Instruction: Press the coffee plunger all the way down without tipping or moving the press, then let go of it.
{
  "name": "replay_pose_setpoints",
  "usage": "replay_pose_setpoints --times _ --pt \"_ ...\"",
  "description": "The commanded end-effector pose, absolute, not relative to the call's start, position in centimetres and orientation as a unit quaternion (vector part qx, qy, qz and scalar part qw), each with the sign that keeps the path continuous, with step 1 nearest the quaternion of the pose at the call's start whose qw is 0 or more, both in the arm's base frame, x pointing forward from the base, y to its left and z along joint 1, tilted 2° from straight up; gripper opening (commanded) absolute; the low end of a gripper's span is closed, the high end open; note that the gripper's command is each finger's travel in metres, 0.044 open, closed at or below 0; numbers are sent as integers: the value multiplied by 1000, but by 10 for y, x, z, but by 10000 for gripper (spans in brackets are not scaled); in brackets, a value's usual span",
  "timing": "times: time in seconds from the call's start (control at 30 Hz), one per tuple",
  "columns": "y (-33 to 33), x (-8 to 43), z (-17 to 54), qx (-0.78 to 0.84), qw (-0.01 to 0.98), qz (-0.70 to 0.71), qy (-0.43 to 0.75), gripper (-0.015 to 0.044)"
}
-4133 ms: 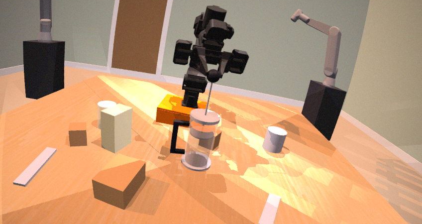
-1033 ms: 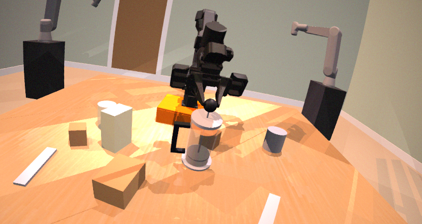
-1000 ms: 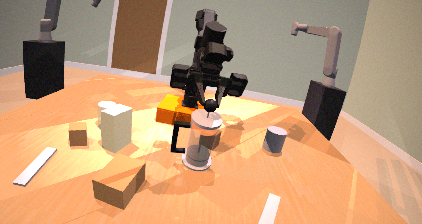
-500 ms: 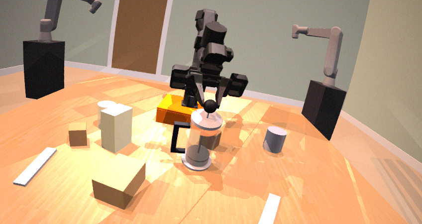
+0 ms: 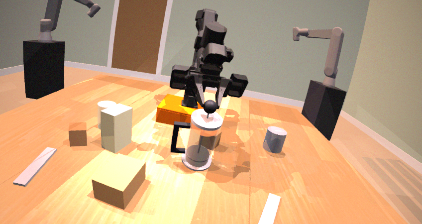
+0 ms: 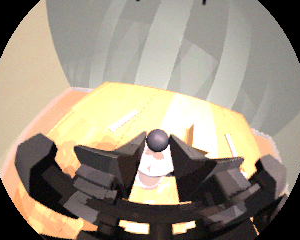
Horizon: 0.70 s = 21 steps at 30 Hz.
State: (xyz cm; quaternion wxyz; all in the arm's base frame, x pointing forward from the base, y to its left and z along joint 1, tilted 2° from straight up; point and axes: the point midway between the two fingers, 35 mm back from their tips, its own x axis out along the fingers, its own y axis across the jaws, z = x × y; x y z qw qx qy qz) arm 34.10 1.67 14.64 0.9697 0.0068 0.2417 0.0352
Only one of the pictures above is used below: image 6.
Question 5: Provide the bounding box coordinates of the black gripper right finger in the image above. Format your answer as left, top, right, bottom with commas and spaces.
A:
169, 133, 243, 203

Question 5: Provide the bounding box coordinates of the glass french press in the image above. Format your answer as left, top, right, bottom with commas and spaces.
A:
135, 128, 175, 191

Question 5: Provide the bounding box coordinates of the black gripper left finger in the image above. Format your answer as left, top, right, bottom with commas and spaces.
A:
73, 131, 146, 199

